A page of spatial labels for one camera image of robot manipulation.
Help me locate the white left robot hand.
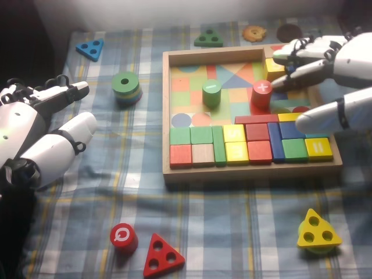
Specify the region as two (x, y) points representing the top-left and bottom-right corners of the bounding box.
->
(0, 74), (98, 191)

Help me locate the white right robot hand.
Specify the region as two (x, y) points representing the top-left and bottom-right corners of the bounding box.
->
(270, 26), (372, 137)

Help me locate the red cylinder with plus sign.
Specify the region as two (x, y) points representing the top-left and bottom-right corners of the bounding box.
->
(251, 80), (274, 110)

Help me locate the green cylinder with minus sign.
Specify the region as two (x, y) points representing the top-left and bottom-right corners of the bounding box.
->
(202, 78), (223, 109)

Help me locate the blue triangle block with holes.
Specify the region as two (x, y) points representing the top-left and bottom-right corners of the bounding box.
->
(75, 38), (105, 63)

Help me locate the green triangle block with holes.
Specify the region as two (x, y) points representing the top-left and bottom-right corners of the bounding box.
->
(194, 28), (224, 48)

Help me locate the yellow triangle block with holes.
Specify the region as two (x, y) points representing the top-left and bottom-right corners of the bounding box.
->
(296, 208), (343, 248)

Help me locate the red triangle block with holes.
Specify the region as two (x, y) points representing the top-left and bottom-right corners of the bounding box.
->
(142, 232), (186, 278)

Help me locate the brown round toy cookie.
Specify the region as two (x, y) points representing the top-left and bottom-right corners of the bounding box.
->
(276, 23), (303, 42)

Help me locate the yellow cube with digit five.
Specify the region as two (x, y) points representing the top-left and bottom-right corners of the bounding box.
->
(263, 58), (288, 83)

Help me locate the yellow long wooden bar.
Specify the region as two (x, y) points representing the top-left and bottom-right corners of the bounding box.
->
(278, 112), (305, 123)

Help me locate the yellow cube with equals sign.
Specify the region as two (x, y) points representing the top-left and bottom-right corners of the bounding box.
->
(305, 137), (334, 162)

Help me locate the green wooden cube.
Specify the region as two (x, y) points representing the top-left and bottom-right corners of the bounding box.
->
(281, 138), (309, 163)
(170, 127), (191, 145)
(190, 126), (214, 145)

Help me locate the blue long wooden bar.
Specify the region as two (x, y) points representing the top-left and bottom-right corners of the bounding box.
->
(267, 121), (286, 163)

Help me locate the dark red long bar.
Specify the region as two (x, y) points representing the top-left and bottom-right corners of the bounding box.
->
(234, 114), (280, 125)

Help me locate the dark red wooden cube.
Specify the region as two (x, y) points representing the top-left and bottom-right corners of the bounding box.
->
(245, 123), (271, 142)

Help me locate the yellow cube with letter S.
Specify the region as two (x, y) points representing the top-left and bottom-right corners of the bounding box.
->
(223, 124), (247, 143)

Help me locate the yellow cube with letter E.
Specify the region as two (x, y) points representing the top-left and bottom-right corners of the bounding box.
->
(224, 141), (250, 166)

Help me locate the wooden puzzle tray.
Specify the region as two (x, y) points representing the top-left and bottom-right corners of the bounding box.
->
(162, 42), (344, 184)

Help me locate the green long wooden bar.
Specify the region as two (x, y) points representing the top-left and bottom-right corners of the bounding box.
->
(212, 125), (227, 167)

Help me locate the red cylinder with letter Q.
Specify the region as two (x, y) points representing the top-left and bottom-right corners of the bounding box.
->
(109, 223), (139, 255)

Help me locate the natural wood cube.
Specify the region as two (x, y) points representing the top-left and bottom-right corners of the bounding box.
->
(191, 143), (216, 167)

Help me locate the blue plaid table cloth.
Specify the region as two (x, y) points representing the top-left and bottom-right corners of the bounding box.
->
(22, 17), (372, 279)

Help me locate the green wooden ring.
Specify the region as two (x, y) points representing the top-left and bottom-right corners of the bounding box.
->
(111, 71), (140, 96)

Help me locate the tan toy ring cookie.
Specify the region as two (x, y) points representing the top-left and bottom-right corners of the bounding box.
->
(242, 24), (268, 43)

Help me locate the yellow wooden ring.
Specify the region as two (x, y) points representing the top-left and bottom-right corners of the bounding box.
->
(113, 88), (142, 101)

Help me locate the blue wooden ring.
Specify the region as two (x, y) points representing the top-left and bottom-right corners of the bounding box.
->
(115, 92), (144, 105)

